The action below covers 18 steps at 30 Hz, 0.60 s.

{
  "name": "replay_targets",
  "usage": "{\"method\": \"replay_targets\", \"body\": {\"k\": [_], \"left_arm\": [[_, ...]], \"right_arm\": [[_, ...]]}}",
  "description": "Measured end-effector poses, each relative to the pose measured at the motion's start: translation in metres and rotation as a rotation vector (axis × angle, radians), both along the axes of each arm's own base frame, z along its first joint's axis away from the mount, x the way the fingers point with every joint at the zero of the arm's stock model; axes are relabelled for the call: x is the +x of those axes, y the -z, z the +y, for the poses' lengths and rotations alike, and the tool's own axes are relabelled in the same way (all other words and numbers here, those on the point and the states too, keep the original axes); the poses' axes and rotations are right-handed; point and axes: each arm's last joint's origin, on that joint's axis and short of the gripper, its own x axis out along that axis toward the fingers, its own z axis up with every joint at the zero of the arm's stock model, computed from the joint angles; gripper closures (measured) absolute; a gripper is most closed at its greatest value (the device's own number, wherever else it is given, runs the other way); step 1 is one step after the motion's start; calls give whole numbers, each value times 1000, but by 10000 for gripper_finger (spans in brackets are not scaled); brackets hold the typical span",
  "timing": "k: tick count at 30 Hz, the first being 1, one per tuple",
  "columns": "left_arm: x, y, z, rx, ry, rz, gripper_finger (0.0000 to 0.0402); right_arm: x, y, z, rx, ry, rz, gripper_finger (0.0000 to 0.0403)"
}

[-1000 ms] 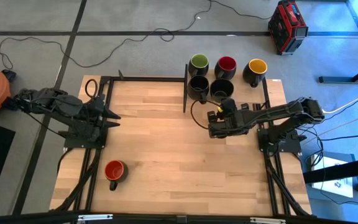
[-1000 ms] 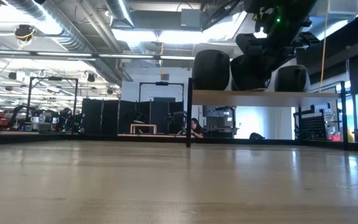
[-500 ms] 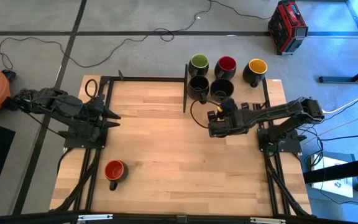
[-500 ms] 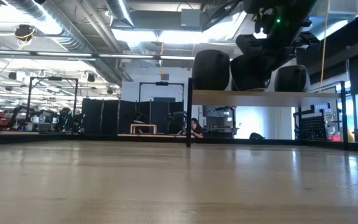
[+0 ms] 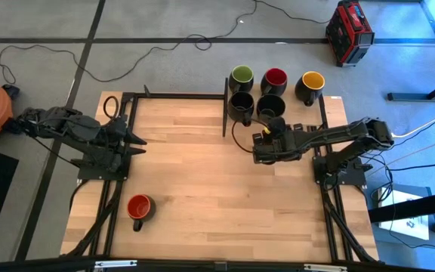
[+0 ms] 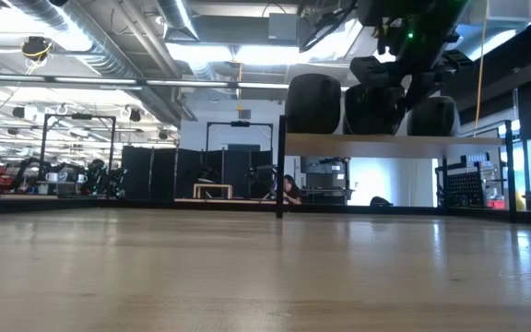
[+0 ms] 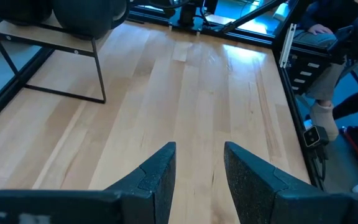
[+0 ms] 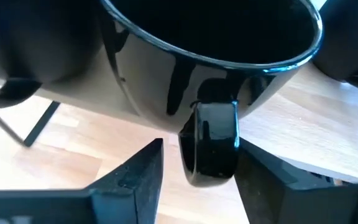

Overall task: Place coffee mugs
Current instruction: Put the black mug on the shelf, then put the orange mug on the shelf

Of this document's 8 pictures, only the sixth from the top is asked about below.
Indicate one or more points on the silver ceiling duct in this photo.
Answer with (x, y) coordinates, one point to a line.
(178, 18)
(104, 60)

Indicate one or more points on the black gantry frame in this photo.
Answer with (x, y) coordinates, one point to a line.
(81, 116)
(240, 123)

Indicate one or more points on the black shelf support post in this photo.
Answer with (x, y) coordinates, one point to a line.
(280, 184)
(509, 184)

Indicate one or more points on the black rounded object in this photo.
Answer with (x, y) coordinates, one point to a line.
(380, 201)

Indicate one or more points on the black partition panels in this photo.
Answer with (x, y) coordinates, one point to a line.
(164, 173)

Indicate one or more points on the white mug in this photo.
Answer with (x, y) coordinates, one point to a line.
(52, 177)
(82, 178)

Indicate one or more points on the all-black coffee mug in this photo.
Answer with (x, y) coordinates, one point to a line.
(312, 106)
(371, 113)

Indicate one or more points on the small red box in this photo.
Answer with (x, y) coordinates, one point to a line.
(496, 204)

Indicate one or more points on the silver ceiling pipe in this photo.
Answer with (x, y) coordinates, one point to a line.
(109, 81)

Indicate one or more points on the black mug yellow-red interior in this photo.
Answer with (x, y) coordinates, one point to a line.
(436, 117)

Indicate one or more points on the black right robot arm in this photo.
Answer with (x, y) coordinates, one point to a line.
(413, 18)

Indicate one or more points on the dark equipment cabinet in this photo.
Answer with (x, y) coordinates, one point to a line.
(325, 177)

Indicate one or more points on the raised wooden shelf board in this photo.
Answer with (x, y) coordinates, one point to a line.
(385, 146)

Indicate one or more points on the small wooden bench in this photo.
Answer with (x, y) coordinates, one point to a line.
(212, 186)

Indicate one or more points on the person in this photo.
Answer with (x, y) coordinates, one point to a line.
(292, 191)

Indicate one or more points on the black pegboard rack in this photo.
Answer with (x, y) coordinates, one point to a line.
(466, 189)

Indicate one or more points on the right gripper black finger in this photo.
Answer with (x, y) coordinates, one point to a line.
(417, 90)

